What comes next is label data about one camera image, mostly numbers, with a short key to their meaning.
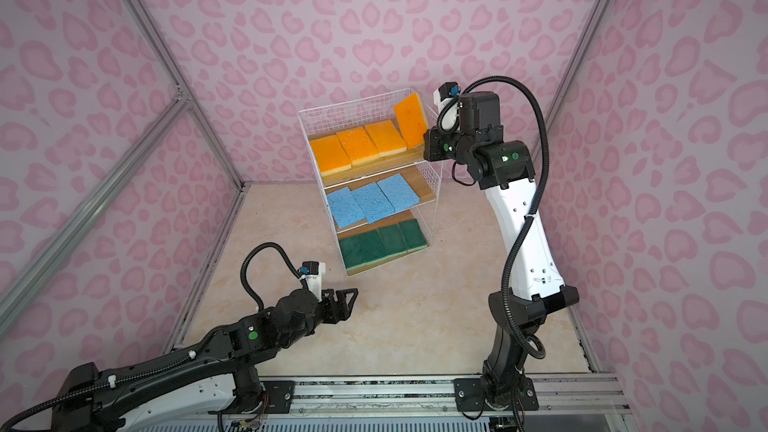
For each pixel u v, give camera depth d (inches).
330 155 26.8
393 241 39.3
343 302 26.4
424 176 34.8
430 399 28.9
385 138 27.8
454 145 21.5
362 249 38.4
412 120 27.0
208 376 20.2
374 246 38.5
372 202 31.5
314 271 26.5
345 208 31.3
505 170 17.4
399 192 32.4
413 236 39.6
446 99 22.0
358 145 27.4
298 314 21.7
